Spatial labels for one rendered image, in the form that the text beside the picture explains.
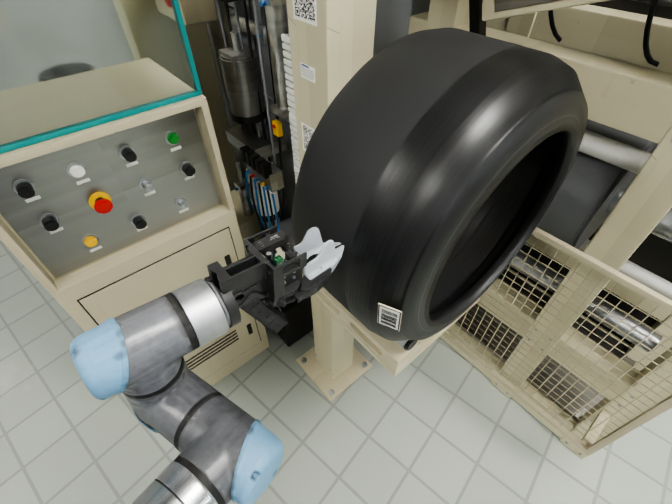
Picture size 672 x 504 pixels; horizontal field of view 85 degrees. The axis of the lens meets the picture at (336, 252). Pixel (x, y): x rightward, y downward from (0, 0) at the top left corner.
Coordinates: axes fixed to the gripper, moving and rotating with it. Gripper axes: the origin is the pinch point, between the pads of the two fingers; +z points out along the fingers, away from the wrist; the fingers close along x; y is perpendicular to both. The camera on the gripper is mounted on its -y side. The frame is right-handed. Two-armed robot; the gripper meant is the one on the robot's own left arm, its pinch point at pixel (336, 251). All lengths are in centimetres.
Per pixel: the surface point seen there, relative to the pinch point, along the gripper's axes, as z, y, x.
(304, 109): 21.4, 5.6, 36.8
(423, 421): 52, -121, -13
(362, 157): 6.1, 13.5, 2.7
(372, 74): 14.4, 21.6, 10.7
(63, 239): -33, -28, 67
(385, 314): 2.6, -7.5, -10.2
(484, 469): 57, -120, -41
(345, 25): 24.2, 24.0, 28.3
